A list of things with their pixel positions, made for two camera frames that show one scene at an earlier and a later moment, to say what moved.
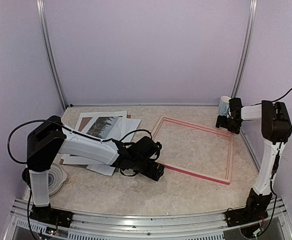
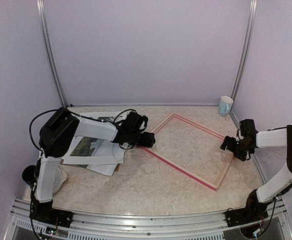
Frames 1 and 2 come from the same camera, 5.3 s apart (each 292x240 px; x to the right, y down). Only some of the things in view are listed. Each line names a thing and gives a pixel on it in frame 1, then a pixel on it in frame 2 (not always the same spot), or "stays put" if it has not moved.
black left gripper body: (139, 167) to (134, 140)
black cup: (26, 177) stays put
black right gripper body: (232, 125) to (238, 149)
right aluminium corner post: (249, 35) stays put
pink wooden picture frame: (230, 135) to (164, 157)
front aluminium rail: (275, 225) stays put
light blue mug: (224, 105) stays put
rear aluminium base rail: (142, 105) stays put
